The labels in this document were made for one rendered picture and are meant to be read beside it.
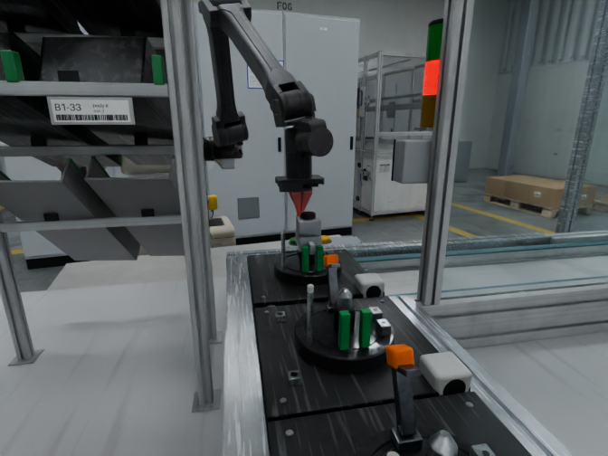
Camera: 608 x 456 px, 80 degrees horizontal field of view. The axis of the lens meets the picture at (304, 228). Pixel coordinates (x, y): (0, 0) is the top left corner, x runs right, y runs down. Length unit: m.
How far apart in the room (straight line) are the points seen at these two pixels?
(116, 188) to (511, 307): 0.72
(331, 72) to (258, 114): 0.86
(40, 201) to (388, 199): 4.60
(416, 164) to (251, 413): 0.44
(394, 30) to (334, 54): 5.85
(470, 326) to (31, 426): 0.71
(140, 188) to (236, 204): 3.15
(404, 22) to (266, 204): 7.03
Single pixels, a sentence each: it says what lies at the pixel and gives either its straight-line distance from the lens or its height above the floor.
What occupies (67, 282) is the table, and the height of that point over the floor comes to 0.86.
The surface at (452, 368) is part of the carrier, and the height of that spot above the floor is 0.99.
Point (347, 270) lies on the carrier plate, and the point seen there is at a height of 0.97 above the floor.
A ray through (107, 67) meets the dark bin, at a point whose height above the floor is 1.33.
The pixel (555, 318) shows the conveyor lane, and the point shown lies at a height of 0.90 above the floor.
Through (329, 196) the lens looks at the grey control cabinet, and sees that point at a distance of 4.04.
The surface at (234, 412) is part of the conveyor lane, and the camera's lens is 0.46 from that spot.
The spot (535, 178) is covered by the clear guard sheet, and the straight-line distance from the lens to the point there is 0.74.
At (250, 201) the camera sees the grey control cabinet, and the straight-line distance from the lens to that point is 3.77.
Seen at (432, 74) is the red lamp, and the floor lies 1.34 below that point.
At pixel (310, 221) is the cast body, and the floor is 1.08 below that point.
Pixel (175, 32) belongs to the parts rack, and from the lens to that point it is 0.48.
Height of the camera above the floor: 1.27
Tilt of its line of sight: 16 degrees down
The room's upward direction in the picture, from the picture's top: straight up
